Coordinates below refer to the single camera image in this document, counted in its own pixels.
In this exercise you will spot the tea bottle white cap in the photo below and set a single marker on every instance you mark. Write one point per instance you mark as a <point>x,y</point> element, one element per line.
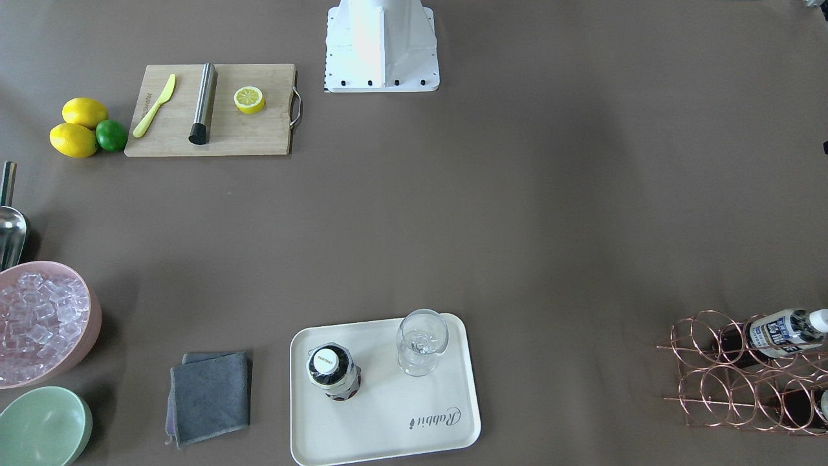
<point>332,369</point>

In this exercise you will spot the copper wire bottle basket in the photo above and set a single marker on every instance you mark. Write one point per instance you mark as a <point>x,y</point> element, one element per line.
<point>717,394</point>

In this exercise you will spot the clear wine glass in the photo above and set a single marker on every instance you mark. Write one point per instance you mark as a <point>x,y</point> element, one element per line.
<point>422,339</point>

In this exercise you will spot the cream rabbit tray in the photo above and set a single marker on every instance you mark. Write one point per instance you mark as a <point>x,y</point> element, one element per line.
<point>392,414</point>

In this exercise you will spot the half lemon slice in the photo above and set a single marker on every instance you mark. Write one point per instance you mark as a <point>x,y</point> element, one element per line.
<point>249,100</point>

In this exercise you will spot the steel muddler black tip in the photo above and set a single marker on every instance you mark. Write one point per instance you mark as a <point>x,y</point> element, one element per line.
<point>200,128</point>

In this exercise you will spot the grey folded cloth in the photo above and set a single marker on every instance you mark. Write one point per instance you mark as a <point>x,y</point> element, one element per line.
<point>209,396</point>

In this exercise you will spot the bamboo cutting board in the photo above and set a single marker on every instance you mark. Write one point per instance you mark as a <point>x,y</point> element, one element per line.
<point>232,133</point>

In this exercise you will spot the yellow plastic knife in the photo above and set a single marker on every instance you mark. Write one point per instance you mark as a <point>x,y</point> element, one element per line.
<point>163,97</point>

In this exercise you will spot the green lime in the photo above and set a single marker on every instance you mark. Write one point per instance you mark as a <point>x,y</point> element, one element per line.
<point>111,135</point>

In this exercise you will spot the yellow lemon far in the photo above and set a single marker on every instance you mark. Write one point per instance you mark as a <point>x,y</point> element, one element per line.
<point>84,111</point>

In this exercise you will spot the yellow lemon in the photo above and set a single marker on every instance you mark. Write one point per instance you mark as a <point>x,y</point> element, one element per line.
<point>84,111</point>
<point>73,140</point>

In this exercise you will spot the yellow lemon near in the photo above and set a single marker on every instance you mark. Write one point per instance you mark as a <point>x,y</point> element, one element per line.
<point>73,140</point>

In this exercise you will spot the pink bowl of ice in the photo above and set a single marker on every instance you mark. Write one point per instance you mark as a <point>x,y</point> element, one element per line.
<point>50,321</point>

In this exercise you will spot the steel ice scoop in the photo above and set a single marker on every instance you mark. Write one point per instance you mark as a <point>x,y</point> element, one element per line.
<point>14,226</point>

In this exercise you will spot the green ceramic bowl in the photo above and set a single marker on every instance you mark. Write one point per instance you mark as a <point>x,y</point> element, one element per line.
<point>50,425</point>

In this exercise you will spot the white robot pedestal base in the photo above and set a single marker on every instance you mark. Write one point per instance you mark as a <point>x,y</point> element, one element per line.
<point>381,47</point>

